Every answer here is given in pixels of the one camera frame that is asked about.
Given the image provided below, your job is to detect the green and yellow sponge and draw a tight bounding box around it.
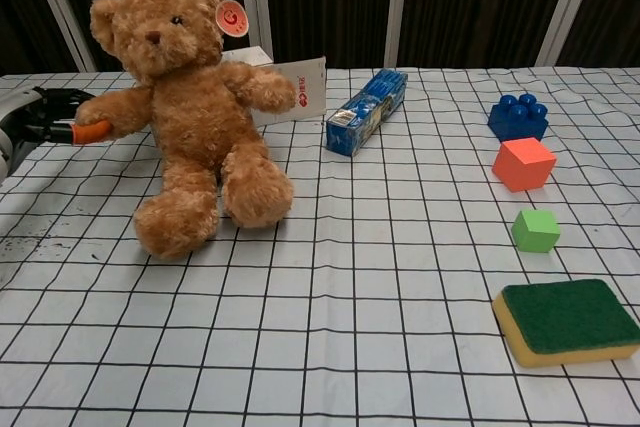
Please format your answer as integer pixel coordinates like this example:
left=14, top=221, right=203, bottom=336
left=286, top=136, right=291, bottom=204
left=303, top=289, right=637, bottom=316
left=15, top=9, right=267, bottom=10
left=491, top=278, right=640, bottom=368

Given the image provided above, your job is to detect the blue toothpaste box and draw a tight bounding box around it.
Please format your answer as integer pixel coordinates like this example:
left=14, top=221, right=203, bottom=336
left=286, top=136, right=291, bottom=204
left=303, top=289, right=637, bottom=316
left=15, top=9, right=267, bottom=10
left=325, top=68, right=409, bottom=157

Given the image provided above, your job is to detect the brown plush teddy bear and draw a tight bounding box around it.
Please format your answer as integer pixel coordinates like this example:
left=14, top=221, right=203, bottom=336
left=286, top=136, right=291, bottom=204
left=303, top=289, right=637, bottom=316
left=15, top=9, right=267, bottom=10
left=74, top=0, right=297, bottom=262

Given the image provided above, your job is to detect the green cube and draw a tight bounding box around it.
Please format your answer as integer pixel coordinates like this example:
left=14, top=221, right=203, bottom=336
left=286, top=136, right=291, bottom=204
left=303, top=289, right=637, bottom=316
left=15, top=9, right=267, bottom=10
left=510, top=208, right=562, bottom=254

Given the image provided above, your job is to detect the blue toy building brick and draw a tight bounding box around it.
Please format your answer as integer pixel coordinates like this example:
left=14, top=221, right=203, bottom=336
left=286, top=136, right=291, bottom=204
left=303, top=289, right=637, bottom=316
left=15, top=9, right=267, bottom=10
left=488, top=92, right=550, bottom=142

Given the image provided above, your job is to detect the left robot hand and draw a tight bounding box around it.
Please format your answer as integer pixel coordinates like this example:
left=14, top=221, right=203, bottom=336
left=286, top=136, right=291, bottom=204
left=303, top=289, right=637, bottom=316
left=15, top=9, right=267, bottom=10
left=0, top=86, right=112, bottom=146

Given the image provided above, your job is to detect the black curtain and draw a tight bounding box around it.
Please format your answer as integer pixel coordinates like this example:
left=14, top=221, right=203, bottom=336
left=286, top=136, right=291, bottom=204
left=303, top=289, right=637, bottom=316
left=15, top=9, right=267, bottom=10
left=0, top=0, right=640, bottom=76

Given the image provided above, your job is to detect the checkered white tablecloth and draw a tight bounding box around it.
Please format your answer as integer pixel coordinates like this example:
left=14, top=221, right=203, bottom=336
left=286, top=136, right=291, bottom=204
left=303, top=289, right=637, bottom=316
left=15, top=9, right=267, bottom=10
left=0, top=65, right=640, bottom=427

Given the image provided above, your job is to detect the orange cube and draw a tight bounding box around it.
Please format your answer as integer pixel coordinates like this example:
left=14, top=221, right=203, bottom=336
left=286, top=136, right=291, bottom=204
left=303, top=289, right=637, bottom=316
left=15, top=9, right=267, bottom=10
left=491, top=136, right=558, bottom=193

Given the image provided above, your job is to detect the white cardboard box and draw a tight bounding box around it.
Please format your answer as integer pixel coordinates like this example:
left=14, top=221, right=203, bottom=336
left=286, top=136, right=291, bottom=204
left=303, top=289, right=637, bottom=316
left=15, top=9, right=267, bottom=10
left=219, top=45, right=329, bottom=128

